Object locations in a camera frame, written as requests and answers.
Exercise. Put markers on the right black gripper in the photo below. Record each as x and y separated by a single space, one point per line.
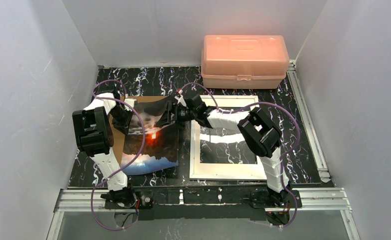
173 113

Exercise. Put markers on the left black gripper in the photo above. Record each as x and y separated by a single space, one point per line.
122 120

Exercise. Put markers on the sunset landscape photo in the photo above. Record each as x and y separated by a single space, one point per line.
161 146

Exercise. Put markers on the clear glass sheet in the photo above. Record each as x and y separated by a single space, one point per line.
224 146

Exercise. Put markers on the white picture frame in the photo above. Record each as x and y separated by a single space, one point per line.
228 177

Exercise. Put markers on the white mat board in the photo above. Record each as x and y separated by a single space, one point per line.
225 170

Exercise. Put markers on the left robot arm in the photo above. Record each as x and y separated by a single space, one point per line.
94 129

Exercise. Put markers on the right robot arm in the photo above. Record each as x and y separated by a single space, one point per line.
261 135

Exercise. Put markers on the brown backing board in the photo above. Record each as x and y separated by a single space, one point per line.
119 137

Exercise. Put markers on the pink plastic storage box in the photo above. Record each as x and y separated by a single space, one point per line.
244 61

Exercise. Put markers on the aluminium rail base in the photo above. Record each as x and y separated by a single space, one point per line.
205 202

